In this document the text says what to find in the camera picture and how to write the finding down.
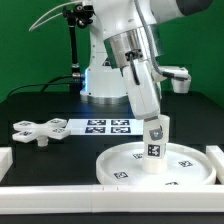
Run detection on white right fence bar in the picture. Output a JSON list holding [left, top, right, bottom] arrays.
[[206, 145, 224, 185]]

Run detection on white marker sheet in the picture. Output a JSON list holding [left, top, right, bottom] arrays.
[[66, 119, 143, 136]]

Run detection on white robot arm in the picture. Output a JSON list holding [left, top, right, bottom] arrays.
[[81, 0, 213, 143]]

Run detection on white cross-shaped table base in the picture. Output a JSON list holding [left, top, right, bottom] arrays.
[[12, 118, 71, 147]]

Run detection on black cable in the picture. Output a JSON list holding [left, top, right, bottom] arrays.
[[6, 74, 84, 99]]

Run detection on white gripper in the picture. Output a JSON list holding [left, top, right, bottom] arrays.
[[123, 60, 163, 141]]

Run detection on white left fence bar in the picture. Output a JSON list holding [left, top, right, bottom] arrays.
[[0, 147, 13, 182]]

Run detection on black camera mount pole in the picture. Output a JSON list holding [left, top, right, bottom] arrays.
[[62, 3, 94, 81]]

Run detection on white front fence bar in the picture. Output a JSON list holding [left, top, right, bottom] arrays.
[[0, 185, 224, 214]]

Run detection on white round table top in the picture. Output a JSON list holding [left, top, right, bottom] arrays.
[[96, 142, 216, 187]]

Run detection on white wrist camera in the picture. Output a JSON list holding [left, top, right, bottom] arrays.
[[160, 66, 191, 94]]

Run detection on white cable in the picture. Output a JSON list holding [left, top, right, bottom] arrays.
[[28, 0, 85, 32]]

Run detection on white fence bar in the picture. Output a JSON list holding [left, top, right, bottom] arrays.
[[206, 145, 224, 185], [0, 185, 224, 214], [0, 147, 13, 182]]

